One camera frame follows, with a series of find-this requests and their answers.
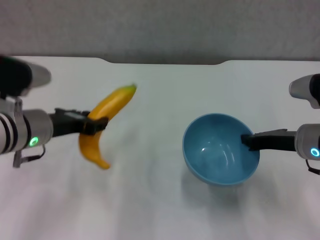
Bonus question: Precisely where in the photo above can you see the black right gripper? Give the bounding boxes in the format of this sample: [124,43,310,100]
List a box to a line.
[240,128,299,152]

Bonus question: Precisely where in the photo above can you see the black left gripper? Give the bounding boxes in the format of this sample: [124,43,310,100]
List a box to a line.
[48,107,110,139]

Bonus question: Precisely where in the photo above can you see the yellow banana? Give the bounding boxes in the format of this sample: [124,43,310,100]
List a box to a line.
[78,83,138,171]

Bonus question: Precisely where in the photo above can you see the blue bowl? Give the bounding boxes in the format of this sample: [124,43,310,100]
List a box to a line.
[182,112,261,187]

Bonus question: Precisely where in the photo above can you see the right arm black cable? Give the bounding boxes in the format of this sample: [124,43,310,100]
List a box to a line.
[305,159,320,174]

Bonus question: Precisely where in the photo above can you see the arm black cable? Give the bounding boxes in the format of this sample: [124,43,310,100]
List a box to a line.
[305,159,320,174]
[12,144,46,169]

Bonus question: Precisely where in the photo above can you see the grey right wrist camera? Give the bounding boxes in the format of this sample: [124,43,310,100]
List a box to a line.
[288,73,320,110]

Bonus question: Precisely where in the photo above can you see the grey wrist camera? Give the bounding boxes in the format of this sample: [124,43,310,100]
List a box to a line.
[0,55,52,98]
[288,73,320,110]

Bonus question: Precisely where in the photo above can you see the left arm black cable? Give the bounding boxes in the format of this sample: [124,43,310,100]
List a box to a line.
[12,144,46,169]

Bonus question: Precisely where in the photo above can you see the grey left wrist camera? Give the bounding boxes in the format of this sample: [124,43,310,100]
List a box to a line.
[0,55,52,98]

